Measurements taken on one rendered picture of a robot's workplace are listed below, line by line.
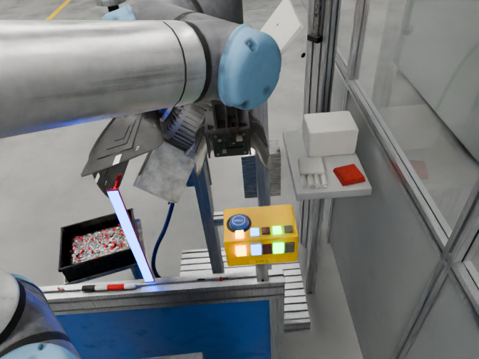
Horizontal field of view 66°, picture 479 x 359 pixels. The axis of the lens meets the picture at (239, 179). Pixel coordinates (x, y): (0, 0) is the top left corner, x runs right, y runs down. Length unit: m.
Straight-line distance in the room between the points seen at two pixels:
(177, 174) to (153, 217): 1.32
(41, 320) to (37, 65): 0.38
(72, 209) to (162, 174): 1.65
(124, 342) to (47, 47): 1.12
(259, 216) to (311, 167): 0.47
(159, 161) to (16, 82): 0.85
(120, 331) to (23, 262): 1.37
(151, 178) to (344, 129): 0.65
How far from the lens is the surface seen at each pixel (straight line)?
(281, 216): 0.83
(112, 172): 1.22
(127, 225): 0.86
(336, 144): 1.31
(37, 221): 2.74
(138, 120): 0.99
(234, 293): 1.01
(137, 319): 1.18
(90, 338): 1.32
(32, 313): 0.57
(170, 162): 1.10
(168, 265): 2.14
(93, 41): 0.29
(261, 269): 0.95
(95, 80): 0.28
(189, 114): 1.08
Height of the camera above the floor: 1.68
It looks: 41 degrees down
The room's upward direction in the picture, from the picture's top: 6 degrees counter-clockwise
